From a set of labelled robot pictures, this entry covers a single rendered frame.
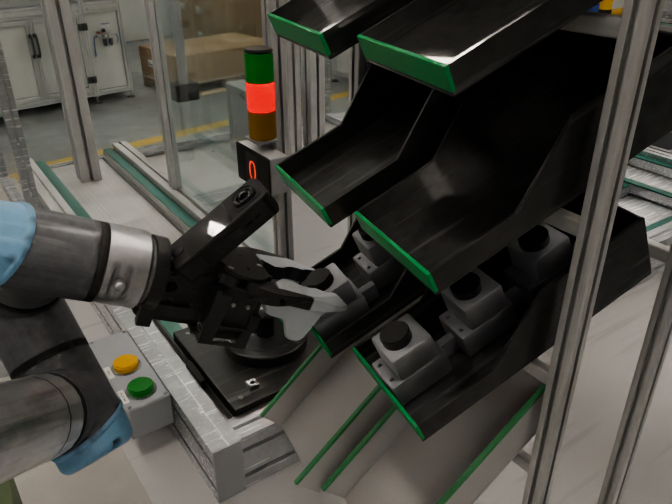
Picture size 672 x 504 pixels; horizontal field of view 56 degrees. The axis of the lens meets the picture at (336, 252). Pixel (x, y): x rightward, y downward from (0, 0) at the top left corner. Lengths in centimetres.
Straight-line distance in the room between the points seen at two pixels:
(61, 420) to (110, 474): 51
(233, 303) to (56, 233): 18
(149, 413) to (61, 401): 46
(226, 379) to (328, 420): 24
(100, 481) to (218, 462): 21
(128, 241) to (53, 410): 15
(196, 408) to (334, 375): 24
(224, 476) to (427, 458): 33
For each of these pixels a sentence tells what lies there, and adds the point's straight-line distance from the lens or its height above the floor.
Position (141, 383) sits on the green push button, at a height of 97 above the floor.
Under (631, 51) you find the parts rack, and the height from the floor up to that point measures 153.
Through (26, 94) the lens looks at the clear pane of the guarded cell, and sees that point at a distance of 219.
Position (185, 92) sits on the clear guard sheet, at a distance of 155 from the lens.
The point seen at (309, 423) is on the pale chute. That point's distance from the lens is 87.
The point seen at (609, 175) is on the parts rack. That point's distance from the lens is 53.
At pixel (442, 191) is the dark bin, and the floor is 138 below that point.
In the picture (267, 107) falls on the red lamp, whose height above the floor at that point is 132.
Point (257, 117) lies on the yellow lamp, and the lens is 113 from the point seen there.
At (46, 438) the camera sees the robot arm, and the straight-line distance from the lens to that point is 56.
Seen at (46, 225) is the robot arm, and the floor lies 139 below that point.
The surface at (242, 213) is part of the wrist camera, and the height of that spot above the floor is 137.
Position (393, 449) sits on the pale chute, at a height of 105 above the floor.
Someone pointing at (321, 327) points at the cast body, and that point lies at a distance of 70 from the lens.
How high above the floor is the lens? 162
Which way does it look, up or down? 28 degrees down
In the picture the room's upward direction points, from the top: straight up
